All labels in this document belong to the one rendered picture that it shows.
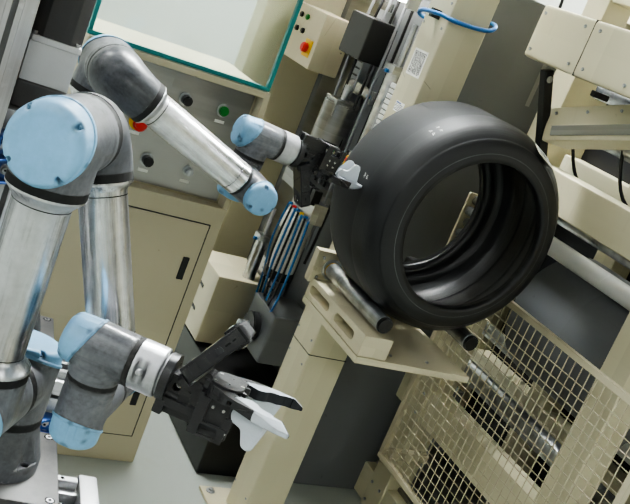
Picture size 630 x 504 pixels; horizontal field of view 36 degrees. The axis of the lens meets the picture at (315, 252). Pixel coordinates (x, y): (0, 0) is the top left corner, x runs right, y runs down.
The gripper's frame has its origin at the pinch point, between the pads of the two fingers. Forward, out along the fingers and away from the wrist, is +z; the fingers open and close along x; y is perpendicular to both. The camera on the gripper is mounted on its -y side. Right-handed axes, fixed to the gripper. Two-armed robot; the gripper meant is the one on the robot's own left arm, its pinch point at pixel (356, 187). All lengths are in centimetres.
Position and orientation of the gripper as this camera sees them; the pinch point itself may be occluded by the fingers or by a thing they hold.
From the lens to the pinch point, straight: 240.1
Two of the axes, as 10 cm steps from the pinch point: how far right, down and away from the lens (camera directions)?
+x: -3.8, -4.0, 8.4
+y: 4.5, -8.7, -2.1
